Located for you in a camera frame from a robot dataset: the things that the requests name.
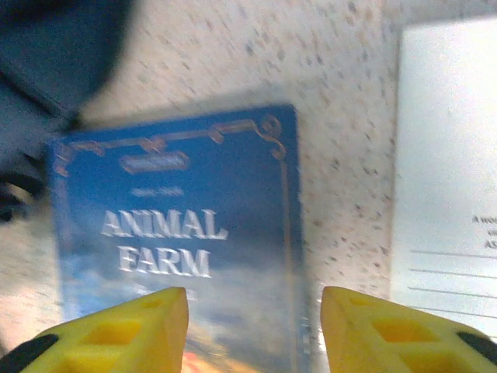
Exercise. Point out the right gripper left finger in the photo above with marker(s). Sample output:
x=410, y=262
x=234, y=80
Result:
x=116, y=342

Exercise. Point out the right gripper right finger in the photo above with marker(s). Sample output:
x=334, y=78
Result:
x=388, y=342

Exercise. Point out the navy blue backpack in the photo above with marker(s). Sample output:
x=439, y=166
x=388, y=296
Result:
x=50, y=50

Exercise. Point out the blue Animal Farm book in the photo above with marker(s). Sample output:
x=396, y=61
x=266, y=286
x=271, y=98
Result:
x=174, y=175

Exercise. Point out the white lined paper card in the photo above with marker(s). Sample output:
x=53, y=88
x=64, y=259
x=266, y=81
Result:
x=446, y=136

